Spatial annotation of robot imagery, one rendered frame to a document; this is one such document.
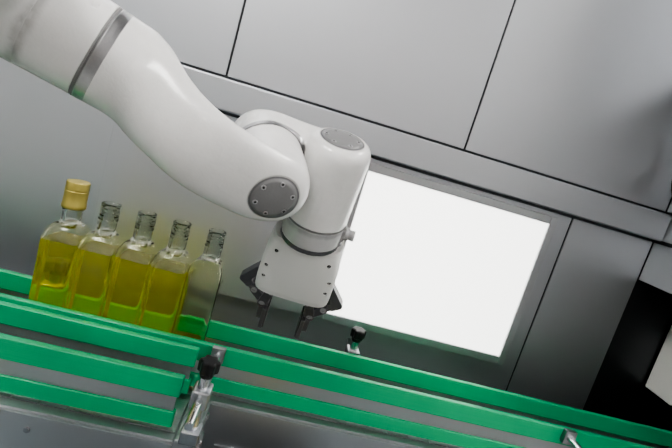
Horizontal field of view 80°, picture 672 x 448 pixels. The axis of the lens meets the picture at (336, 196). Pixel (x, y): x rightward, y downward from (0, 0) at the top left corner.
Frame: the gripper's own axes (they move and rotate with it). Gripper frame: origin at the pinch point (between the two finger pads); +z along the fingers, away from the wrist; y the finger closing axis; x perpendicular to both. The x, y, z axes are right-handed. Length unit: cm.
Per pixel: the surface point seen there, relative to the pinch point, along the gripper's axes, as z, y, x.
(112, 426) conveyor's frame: 17.8, 17.9, 11.1
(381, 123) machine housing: -19.6, -7.5, -37.7
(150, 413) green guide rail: 16.2, 13.7, 9.0
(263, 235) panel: 5.2, 8.2, -23.4
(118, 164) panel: -0.3, 38.1, -23.8
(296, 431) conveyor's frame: 22.7, -8.2, 2.0
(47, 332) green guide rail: 15.6, 33.6, 2.0
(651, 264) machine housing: -9, -74, -36
